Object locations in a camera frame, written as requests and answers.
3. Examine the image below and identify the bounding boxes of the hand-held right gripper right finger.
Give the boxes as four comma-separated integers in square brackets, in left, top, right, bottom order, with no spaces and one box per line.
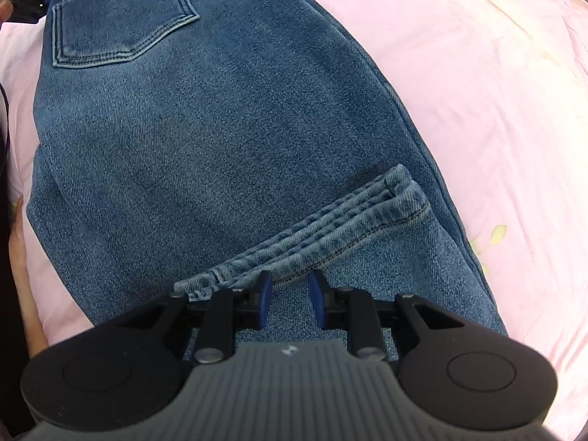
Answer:
[309,269,474,362]

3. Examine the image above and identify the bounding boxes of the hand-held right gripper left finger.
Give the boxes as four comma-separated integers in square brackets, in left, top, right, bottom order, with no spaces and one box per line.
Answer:
[112,270,273,365]

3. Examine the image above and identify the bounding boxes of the blue denim pants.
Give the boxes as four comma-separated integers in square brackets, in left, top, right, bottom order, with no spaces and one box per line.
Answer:
[26,0,509,365]

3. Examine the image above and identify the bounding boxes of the pink floral quilt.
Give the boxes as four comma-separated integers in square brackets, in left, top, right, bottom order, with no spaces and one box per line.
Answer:
[0,0,588,429]

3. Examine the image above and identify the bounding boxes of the black cable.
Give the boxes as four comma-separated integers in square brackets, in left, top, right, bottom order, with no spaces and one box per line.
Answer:
[0,82,11,180]

